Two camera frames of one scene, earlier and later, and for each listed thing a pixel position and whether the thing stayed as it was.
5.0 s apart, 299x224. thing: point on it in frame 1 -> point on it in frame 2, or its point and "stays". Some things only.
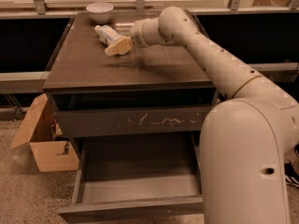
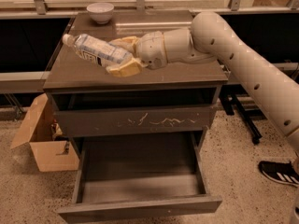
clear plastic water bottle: [106, 35] -> [96, 50]
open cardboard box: [47, 139] stays
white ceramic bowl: [99, 11] stays
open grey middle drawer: [130, 177] stays
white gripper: [137, 35] -> [150, 49]
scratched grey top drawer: [131, 121] stays
